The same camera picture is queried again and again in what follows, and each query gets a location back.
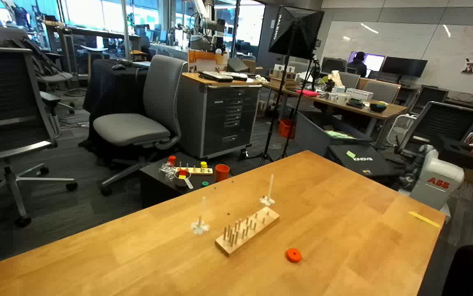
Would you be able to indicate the wooden peg board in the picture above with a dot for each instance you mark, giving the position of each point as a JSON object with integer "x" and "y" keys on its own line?
{"x": 240, "y": 233}

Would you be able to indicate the orange cup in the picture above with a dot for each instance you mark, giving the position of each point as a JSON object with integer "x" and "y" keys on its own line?
{"x": 222, "y": 172}

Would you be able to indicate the white ABB robot base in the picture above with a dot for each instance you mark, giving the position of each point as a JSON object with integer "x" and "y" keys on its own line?
{"x": 437, "y": 180}

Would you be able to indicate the yellow tape strip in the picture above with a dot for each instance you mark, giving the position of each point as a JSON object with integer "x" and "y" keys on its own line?
{"x": 424, "y": 219}

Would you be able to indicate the black mesh office chair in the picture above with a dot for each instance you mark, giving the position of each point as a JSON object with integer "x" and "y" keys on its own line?
{"x": 23, "y": 127}

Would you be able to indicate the white peg stand far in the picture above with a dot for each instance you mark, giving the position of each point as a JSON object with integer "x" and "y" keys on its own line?
{"x": 268, "y": 200}

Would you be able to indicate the orange ring disc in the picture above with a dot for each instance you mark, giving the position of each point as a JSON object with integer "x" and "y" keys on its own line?
{"x": 292, "y": 256}

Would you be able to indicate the grey drawer cabinet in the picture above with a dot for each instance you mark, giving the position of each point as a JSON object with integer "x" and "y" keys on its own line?
{"x": 215, "y": 117}

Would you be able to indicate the black softbox light stand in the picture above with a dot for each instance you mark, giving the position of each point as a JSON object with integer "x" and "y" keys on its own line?
{"x": 294, "y": 35}

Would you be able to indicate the grey office chair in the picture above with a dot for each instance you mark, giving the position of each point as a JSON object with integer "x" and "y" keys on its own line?
{"x": 156, "y": 129}

